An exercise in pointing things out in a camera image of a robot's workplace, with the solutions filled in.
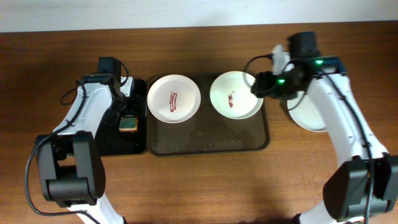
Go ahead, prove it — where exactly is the pale green plate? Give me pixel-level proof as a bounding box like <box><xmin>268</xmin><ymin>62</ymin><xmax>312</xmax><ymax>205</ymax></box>
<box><xmin>287</xmin><ymin>91</ymin><xmax>327</xmax><ymax>133</ymax></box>

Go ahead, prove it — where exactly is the green and orange sponge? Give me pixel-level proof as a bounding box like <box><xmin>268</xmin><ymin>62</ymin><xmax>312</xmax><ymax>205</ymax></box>
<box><xmin>119</xmin><ymin>116</ymin><xmax>137</xmax><ymax>132</ymax></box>

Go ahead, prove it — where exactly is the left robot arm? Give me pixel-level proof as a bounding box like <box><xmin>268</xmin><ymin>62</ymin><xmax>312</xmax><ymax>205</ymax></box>
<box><xmin>24</xmin><ymin>57</ymin><xmax>138</xmax><ymax>223</ymax></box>

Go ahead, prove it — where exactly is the white plate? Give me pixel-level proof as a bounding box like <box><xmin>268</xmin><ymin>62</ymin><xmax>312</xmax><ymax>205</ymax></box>
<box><xmin>210</xmin><ymin>71</ymin><xmax>264</xmax><ymax>119</ymax></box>
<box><xmin>147</xmin><ymin>75</ymin><xmax>201</xmax><ymax>124</ymax></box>

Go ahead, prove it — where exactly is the black plastic tray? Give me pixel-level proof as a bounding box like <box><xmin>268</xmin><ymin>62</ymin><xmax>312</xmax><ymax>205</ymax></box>
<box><xmin>95</xmin><ymin>79</ymin><xmax>147</xmax><ymax>156</ymax></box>

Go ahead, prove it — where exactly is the brown serving tray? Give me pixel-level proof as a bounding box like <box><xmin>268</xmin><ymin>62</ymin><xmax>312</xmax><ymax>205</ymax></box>
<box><xmin>147</xmin><ymin>74</ymin><xmax>270</xmax><ymax>156</ymax></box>

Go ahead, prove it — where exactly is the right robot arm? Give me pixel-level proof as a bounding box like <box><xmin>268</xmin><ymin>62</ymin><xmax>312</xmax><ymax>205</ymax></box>
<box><xmin>251</xmin><ymin>32</ymin><xmax>397</xmax><ymax>224</ymax></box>

